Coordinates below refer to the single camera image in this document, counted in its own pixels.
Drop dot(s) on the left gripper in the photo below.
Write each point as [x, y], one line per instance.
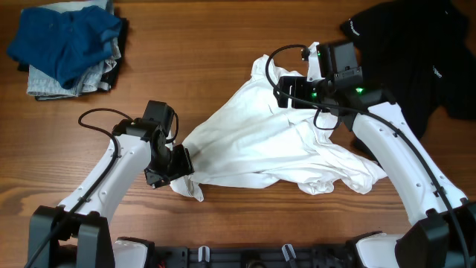
[183, 166]

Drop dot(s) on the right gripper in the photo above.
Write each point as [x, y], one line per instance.
[299, 84]

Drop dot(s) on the white t-shirt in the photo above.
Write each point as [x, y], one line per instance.
[250, 142]

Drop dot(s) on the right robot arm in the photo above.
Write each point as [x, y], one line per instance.
[442, 218]

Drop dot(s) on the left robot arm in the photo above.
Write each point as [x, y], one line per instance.
[76, 233]

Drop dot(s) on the black folded garment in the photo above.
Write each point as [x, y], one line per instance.
[99, 78]

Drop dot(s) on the black t-shirt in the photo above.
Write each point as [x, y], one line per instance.
[417, 50]

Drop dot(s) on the light grey folded jeans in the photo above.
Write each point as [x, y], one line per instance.
[62, 7]

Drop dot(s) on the blue folded shirt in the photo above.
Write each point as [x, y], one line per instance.
[64, 45]

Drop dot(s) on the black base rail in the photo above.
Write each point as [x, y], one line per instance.
[249, 257]

